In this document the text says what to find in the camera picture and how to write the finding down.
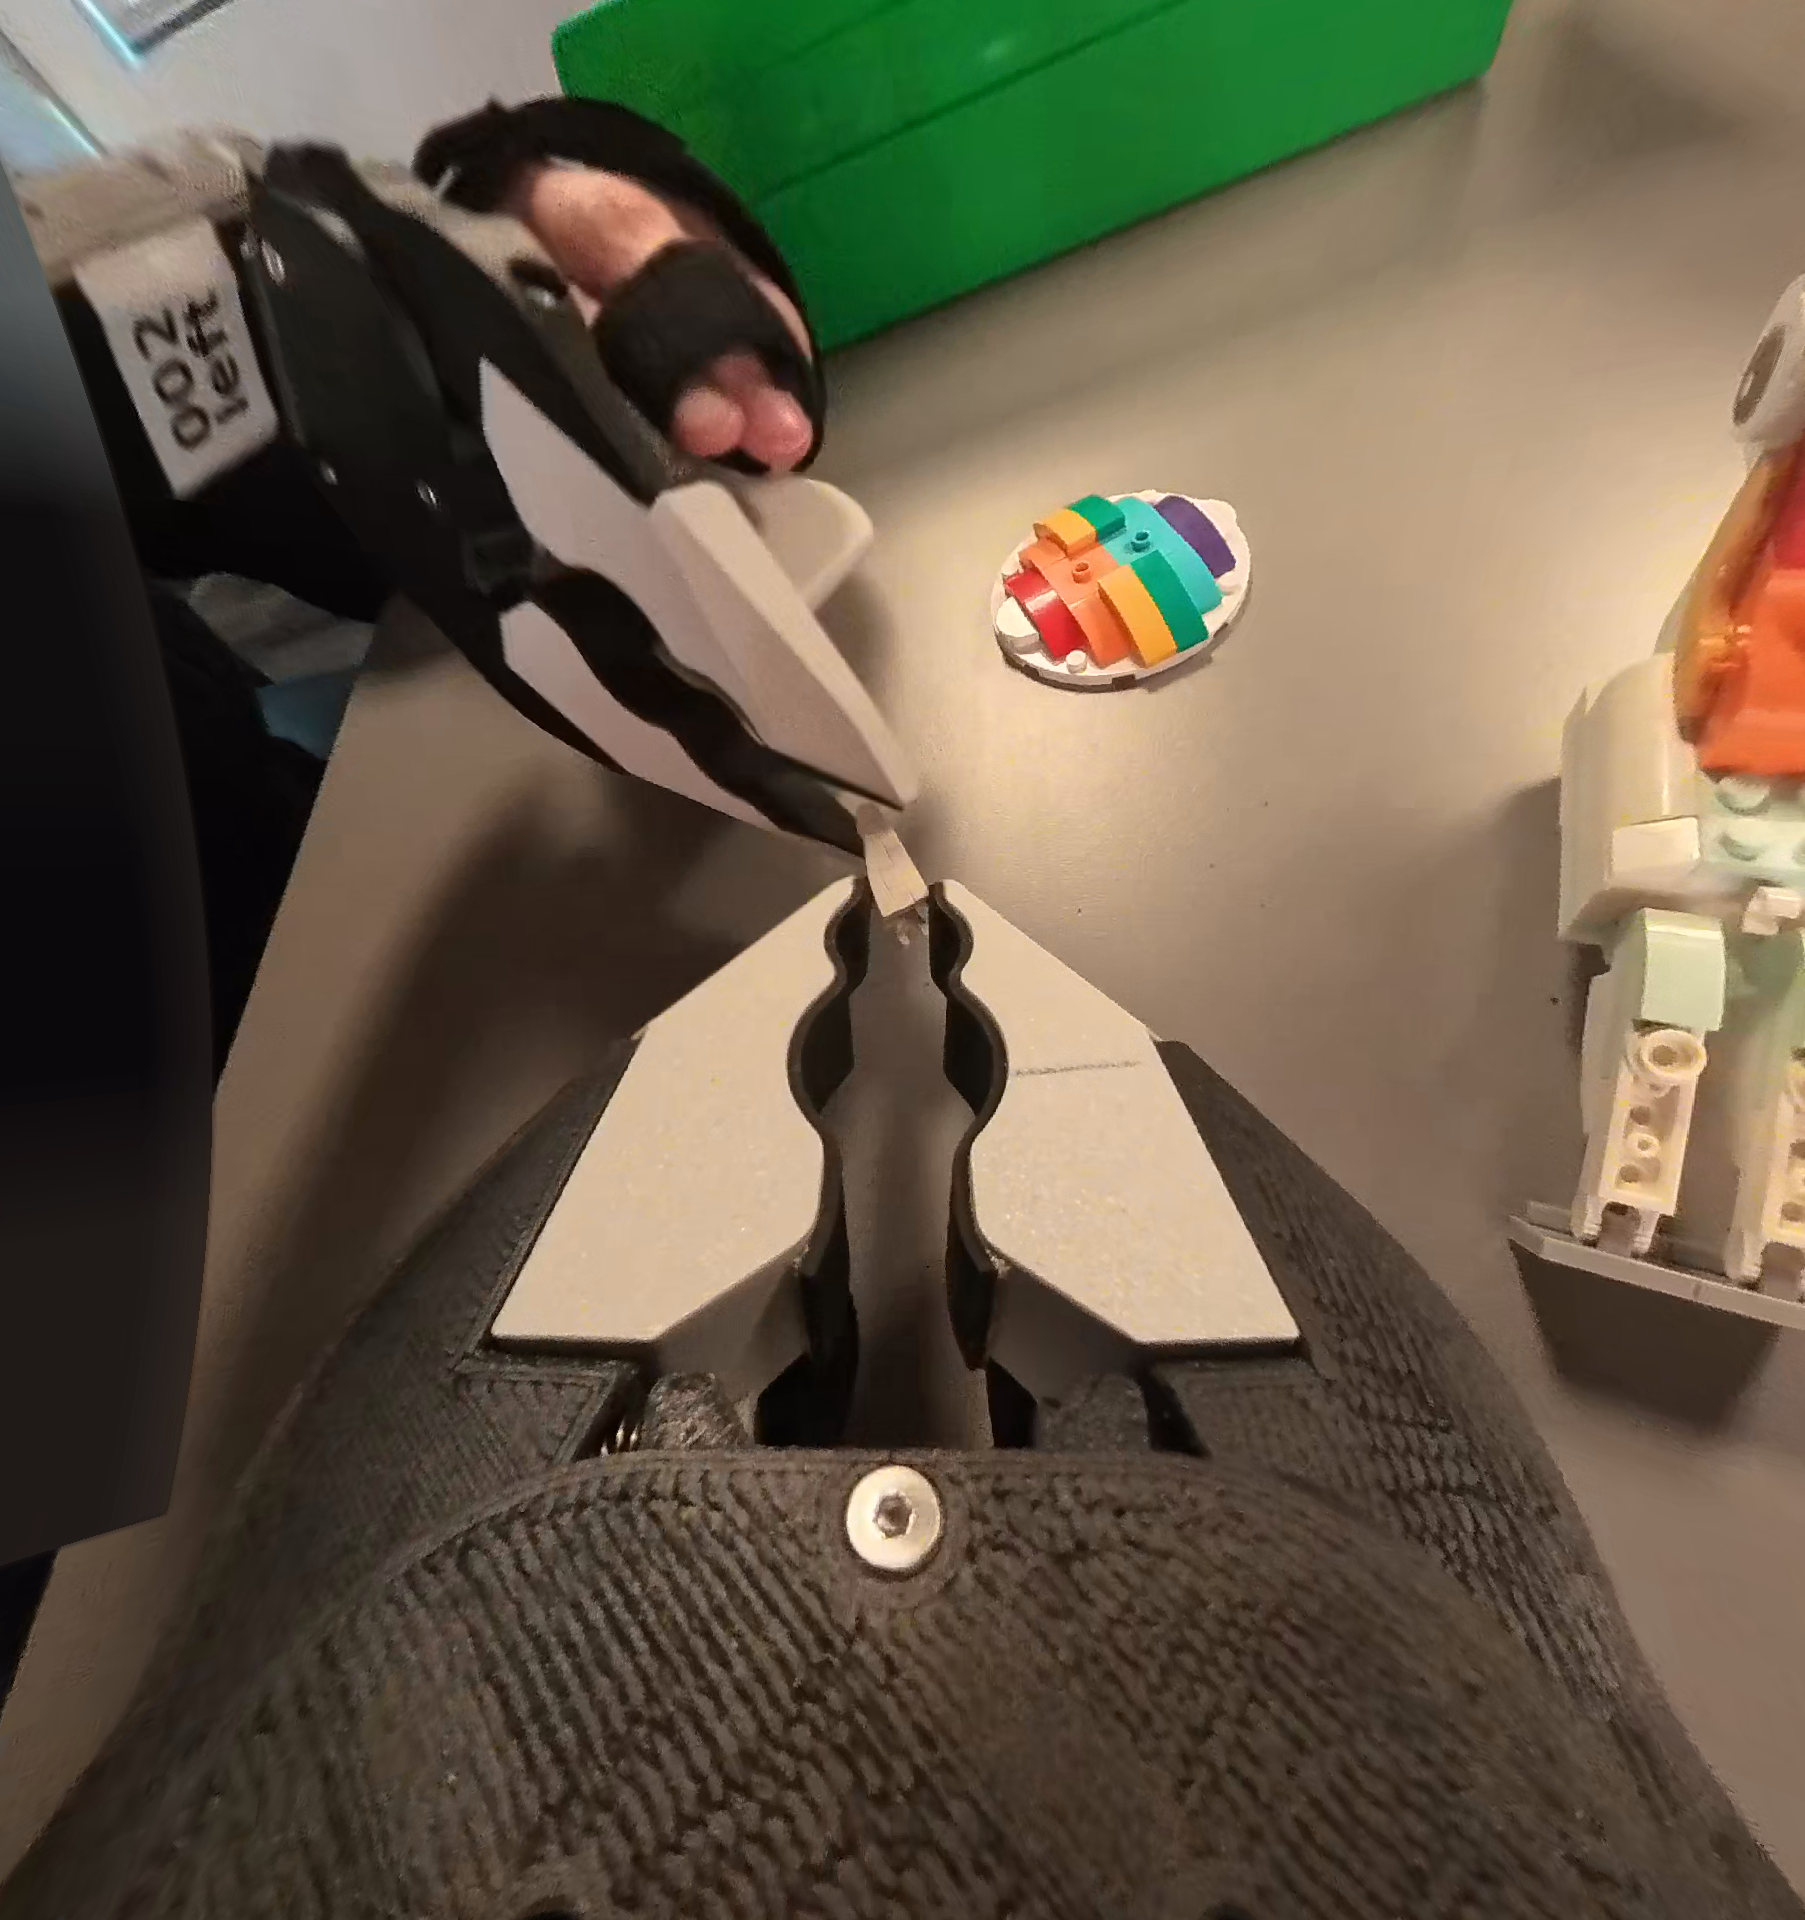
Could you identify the person's left hand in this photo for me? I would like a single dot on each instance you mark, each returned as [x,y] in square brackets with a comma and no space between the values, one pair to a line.
[602,225]

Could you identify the round rainbow lego plate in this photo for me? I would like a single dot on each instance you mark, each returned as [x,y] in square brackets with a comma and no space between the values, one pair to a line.
[1120,594]

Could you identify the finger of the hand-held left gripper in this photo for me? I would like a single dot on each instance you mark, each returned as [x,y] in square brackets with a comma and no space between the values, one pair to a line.
[572,511]
[759,631]

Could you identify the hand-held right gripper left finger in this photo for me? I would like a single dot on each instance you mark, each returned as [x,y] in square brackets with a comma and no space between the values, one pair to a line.
[676,1187]

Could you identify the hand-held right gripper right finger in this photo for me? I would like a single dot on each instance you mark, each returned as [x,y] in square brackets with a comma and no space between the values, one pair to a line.
[1113,1187]

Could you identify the green plastic bin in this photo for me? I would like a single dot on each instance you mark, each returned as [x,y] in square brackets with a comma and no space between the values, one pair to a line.
[1022,164]

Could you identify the small white lego brick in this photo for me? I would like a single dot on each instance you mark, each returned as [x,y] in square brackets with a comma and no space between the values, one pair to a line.
[891,864]

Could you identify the white and orange lego model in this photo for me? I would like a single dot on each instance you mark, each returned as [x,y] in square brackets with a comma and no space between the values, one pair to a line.
[1651,900]

